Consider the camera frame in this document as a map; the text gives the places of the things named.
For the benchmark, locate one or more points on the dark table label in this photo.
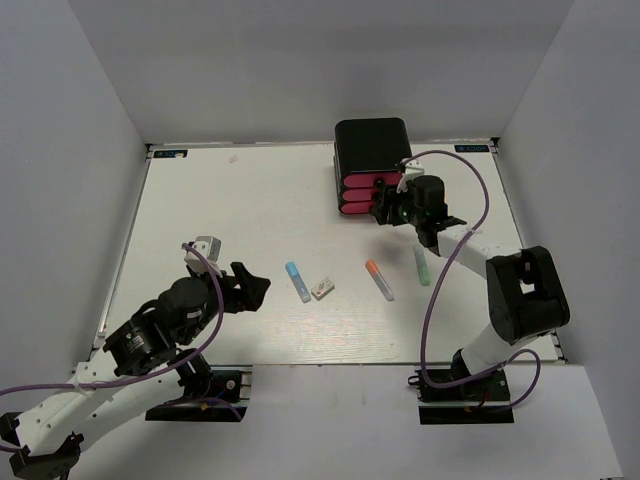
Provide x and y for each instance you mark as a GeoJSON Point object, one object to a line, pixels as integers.
{"type": "Point", "coordinates": [472, 148]}
{"type": "Point", "coordinates": [170, 154]}

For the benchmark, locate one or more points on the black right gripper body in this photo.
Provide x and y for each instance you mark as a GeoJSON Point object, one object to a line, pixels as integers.
{"type": "Point", "coordinates": [404, 210]}

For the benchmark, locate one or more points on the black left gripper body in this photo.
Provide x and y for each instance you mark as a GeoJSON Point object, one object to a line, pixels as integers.
{"type": "Point", "coordinates": [196, 328]}

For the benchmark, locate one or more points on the right dark table label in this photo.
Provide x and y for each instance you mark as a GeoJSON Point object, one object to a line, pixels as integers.
{"type": "Point", "coordinates": [472, 148]}

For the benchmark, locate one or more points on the small white eraser box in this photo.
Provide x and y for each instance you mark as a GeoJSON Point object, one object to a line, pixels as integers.
{"type": "Point", "coordinates": [322, 288]}

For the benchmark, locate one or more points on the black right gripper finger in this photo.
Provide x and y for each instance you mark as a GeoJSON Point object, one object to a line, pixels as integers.
{"type": "Point", "coordinates": [384, 188]}
{"type": "Point", "coordinates": [381, 210]}

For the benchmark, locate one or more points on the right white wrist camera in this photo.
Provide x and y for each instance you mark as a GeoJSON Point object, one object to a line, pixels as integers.
{"type": "Point", "coordinates": [410, 169]}

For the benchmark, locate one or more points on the green cap glue stick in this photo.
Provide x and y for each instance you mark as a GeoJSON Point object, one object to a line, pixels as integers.
{"type": "Point", "coordinates": [421, 265]}

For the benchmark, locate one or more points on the pink top drawer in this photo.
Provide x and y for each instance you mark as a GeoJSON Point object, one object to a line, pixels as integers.
{"type": "Point", "coordinates": [369, 179]}

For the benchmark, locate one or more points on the black drawer cabinet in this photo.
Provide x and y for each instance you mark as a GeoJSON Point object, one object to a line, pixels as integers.
{"type": "Point", "coordinates": [368, 145]}

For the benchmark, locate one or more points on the left dark table label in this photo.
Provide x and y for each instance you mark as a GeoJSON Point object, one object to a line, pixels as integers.
{"type": "Point", "coordinates": [170, 154]}

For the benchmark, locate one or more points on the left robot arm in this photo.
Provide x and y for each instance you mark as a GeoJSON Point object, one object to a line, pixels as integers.
{"type": "Point", "coordinates": [147, 367]}

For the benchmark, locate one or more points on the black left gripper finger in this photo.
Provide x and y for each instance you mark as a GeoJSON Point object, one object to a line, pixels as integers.
{"type": "Point", "coordinates": [247, 282]}
{"type": "Point", "coordinates": [244, 298]}

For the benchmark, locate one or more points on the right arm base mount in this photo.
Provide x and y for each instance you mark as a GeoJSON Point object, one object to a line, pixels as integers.
{"type": "Point", "coordinates": [482, 402]}

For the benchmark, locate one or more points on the blue cap glue stick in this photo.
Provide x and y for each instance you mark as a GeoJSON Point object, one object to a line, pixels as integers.
{"type": "Point", "coordinates": [298, 282]}

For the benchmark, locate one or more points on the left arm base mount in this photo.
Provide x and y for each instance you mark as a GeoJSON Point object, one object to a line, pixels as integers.
{"type": "Point", "coordinates": [221, 396]}

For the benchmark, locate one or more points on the orange cap glue stick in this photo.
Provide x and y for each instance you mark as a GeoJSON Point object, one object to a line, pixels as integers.
{"type": "Point", "coordinates": [379, 280]}

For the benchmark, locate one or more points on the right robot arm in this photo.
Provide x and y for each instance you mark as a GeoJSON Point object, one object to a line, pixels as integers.
{"type": "Point", "coordinates": [526, 299]}

